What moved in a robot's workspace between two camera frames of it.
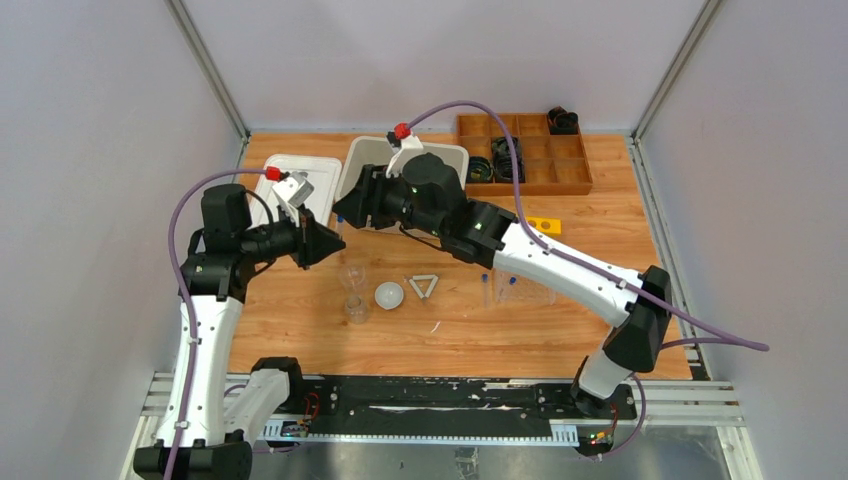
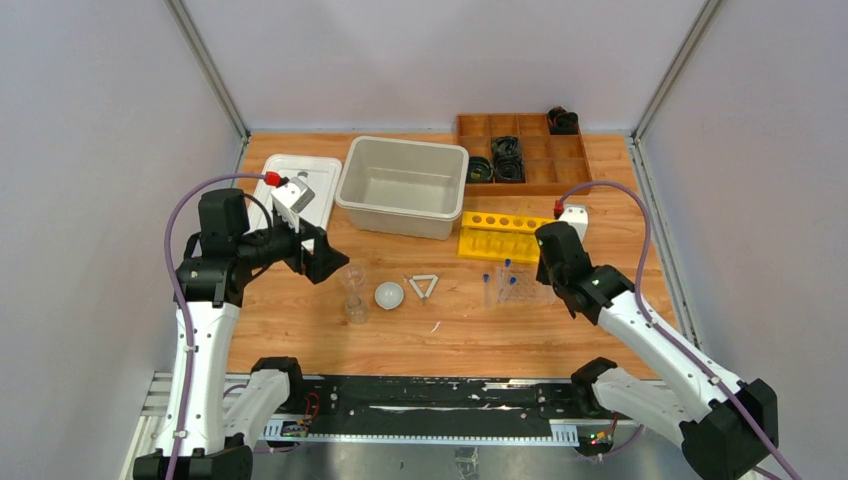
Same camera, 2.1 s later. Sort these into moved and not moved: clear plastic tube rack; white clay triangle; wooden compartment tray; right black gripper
Moved: right black gripper
Not moved: white clay triangle; clear plastic tube rack; wooden compartment tray
